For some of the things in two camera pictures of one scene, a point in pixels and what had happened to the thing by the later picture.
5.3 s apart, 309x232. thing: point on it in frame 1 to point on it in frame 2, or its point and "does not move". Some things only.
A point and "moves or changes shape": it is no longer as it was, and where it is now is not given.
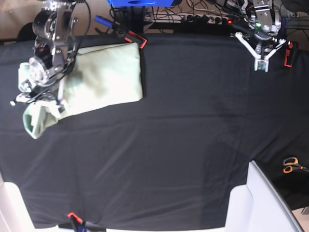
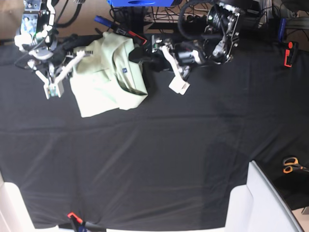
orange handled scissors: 289,162 does not move
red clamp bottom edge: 77,218 does not move
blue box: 141,3 does not move
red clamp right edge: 290,44 does not move
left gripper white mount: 57,103 to 53,85
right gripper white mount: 261,62 to 178,85
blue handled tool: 103,21 does not move
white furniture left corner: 15,215 does not move
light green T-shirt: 93,79 moves or changes shape
